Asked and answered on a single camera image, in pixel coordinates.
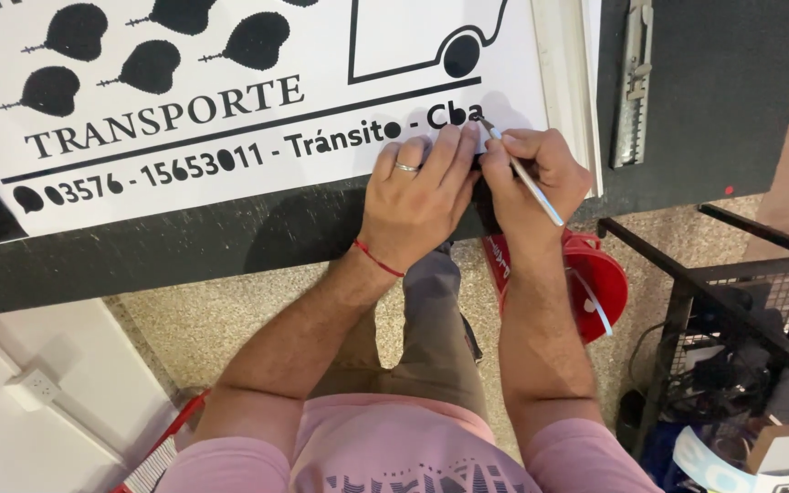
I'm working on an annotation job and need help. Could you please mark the silver weeding tool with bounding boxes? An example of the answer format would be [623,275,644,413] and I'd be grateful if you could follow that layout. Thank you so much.
[477,116,566,227]

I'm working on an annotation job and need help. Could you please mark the pink printed shirt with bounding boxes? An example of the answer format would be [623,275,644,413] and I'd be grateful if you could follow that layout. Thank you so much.
[153,392,664,493]

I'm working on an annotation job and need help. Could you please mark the white vinyl sheet black print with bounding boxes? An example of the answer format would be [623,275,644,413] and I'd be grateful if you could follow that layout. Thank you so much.
[0,0,550,239]

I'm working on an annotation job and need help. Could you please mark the red string bracelet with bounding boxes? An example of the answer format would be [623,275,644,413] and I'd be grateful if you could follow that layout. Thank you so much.
[352,237,406,279]

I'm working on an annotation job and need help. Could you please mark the white vinyl strip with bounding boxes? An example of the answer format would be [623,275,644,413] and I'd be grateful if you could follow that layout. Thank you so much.
[566,267,615,338]

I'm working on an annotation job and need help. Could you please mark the red plastic bucket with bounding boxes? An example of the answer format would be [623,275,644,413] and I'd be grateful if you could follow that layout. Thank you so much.
[482,229,630,345]

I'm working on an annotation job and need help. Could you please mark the grey trousers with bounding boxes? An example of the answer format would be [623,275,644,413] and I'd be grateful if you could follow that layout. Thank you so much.
[308,241,492,423]

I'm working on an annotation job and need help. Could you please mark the person's left hand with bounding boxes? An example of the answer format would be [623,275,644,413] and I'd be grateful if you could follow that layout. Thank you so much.
[357,122,482,275]

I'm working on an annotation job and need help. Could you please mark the black wire mesh cart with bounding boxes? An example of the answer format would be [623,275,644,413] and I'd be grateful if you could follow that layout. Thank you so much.
[596,203,789,470]

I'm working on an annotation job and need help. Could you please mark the dark shoe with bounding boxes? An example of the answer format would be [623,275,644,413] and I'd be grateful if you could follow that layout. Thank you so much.
[459,313,485,365]

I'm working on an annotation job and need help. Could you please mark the white wall socket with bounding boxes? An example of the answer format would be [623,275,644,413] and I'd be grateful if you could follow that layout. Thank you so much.
[3,369,62,413]

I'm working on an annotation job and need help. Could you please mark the person's right hand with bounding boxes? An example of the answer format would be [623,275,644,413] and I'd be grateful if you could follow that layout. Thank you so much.
[480,127,594,255]

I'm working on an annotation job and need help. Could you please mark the white plastic edge strip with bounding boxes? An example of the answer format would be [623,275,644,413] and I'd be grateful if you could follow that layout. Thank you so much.
[530,0,605,199]

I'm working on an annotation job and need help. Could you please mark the white blue printed roll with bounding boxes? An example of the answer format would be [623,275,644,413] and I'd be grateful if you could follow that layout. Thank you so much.
[671,426,789,493]

